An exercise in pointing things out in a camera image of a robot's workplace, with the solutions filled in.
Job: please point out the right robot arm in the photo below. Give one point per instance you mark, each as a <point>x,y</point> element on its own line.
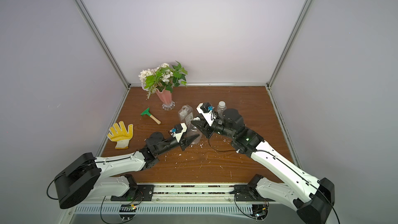
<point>312,198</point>

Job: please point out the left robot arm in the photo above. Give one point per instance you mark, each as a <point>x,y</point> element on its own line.
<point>91,177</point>

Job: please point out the square clear bottle with label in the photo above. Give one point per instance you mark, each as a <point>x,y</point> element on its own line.
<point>186,115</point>

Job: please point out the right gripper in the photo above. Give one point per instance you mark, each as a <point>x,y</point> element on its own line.
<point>207,127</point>

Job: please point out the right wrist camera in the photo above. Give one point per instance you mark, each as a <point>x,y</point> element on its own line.
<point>208,112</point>

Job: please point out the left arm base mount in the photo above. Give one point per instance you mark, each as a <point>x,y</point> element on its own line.
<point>137,193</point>

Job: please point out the round clear bottle front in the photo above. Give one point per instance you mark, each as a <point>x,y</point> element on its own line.
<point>221,108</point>

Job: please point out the green scraper wooden handle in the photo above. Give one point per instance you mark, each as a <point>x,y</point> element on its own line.
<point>147,112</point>

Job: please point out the round clear bottle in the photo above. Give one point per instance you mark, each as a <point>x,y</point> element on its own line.
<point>194,131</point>
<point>221,108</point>

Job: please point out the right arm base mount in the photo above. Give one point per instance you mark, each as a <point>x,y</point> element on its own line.
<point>247,193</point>

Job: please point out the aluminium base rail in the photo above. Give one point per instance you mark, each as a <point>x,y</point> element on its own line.
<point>179,199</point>

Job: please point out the white cap small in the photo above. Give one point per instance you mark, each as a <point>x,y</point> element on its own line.
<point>221,104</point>

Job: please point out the yellow work glove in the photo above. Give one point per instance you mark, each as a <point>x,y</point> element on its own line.
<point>121,135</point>

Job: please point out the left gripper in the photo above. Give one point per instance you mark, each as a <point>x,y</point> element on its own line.
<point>183,143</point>

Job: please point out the pink vase with flowers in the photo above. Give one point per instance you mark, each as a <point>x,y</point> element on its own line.
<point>162,80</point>

